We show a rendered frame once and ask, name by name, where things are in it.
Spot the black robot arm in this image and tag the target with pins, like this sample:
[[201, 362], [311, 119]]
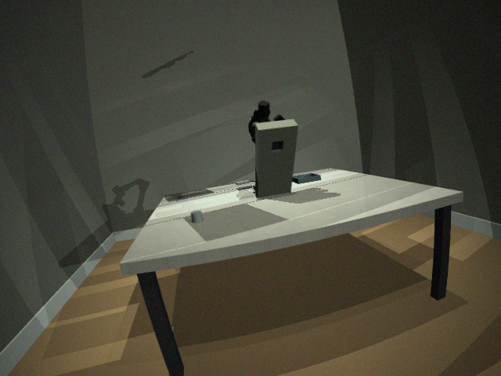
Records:
[[260, 114]]

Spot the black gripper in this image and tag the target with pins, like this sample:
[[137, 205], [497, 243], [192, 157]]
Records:
[[276, 118]]

